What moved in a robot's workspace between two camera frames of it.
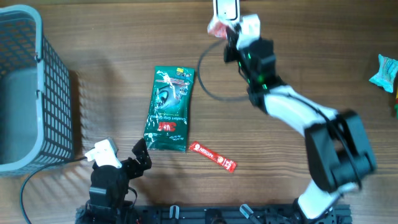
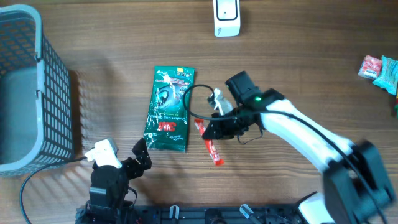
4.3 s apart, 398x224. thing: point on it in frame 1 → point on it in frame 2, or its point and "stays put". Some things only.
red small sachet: x=229 y=165 → x=201 y=126
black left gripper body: x=130 y=170 stays put
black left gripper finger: x=142 y=155 stays put
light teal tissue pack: x=387 y=72 stays put
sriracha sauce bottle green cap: x=396 y=107 stays put
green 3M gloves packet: x=167 y=124 stays put
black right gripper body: x=232 y=53 → x=226 y=128
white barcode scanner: x=226 y=10 stays put
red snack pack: x=217 y=29 → x=370 y=67
